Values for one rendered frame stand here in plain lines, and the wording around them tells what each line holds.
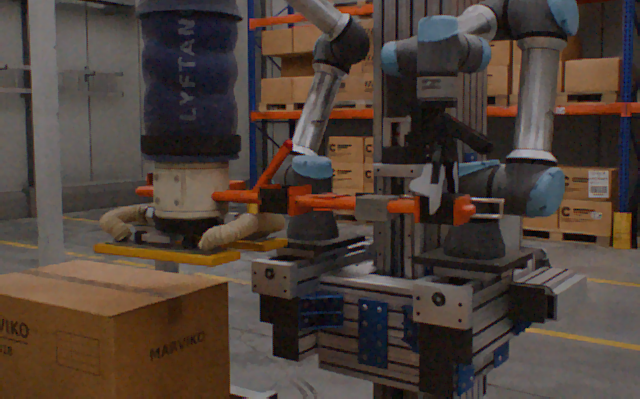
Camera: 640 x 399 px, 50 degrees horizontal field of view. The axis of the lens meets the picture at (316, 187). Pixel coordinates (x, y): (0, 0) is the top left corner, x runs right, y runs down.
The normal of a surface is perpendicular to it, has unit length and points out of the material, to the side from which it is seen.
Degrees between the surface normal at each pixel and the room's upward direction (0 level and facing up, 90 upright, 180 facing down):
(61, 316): 90
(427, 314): 90
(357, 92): 90
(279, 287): 90
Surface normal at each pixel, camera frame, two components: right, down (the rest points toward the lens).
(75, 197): 0.81, 0.04
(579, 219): -0.61, 0.09
